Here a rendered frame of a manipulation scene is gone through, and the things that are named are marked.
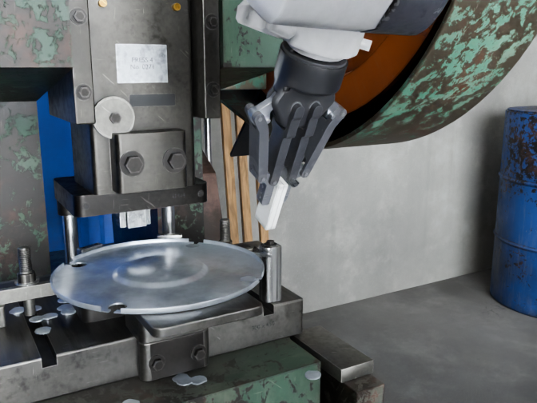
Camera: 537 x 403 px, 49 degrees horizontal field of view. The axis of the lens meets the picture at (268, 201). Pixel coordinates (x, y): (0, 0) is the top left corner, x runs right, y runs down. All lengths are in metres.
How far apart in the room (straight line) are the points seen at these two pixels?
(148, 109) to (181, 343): 0.32
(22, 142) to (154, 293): 0.41
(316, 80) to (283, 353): 0.44
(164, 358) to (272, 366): 0.15
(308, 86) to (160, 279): 0.33
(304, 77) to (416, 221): 2.35
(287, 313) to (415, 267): 2.10
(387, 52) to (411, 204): 2.03
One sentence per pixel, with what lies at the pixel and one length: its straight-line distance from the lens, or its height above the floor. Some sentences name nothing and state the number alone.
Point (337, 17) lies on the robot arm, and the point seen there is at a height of 1.10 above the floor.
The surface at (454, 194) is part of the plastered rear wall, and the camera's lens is 3.08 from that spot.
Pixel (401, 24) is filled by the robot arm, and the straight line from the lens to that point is 0.52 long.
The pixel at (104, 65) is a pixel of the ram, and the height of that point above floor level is 1.06.
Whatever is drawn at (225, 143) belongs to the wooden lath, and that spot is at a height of 0.81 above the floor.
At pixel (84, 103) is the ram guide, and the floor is 1.02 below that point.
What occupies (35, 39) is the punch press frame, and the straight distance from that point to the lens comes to 0.76.
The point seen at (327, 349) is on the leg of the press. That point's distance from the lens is 0.93.
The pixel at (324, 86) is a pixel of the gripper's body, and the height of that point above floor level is 1.04.
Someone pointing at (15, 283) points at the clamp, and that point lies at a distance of 0.93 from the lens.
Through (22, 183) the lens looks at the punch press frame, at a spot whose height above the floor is 0.87.
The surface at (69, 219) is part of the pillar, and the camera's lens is 0.97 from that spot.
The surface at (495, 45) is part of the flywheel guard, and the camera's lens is 0.86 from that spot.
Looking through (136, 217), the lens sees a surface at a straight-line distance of 0.92.
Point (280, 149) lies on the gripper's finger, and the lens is 0.68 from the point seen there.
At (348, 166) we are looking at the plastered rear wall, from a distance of 2.60.
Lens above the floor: 1.06
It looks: 13 degrees down
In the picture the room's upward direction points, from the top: straight up
